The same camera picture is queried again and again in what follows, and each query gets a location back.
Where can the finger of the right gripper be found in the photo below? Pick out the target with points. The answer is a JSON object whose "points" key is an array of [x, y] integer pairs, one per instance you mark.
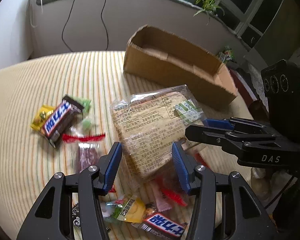
{"points": [[237, 125], [213, 136]]}

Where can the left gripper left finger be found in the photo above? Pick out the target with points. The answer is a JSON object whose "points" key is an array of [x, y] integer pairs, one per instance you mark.
{"points": [[108, 166]]}

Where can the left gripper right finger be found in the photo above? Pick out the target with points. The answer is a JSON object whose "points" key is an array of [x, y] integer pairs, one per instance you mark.
{"points": [[184, 165]]}

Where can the clear bag of bread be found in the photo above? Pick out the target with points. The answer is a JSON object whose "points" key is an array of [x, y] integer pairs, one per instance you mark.
{"points": [[148, 124]]}

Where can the snickers bar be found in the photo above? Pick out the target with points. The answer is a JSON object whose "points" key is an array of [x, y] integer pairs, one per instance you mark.
{"points": [[60, 120], [161, 226]]}

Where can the white lace cloth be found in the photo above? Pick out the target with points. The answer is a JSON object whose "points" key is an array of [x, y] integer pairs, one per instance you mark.
{"points": [[258, 84]]}

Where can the red box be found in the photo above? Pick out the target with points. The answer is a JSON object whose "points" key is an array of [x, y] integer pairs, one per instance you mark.
{"points": [[243, 88]]}

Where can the green wrapped candy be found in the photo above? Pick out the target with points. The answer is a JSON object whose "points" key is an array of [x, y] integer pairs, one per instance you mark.
{"points": [[85, 125]]}

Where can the pink candy packet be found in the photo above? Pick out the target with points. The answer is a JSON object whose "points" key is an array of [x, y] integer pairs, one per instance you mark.
{"points": [[161, 202]]}

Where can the yellow green snack packet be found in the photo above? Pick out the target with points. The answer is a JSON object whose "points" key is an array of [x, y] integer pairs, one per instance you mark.
{"points": [[128, 208]]}

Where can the black patterned snack packet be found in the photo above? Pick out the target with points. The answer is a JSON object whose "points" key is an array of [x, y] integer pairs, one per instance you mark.
{"points": [[76, 216]]}

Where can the green snack bag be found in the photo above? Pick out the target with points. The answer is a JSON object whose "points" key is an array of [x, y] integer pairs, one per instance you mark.
{"points": [[226, 55]]}

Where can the yellow candy packet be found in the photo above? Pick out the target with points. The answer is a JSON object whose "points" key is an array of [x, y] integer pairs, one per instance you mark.
{"points": [[41, 117]]}

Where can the striped yellow mattress cover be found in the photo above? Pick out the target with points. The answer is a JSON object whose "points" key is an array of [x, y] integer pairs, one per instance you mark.
{"points": [[38, 184]]}

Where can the cardboard box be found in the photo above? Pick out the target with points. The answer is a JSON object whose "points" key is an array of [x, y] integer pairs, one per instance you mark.
{"points": [[170, 60]]}

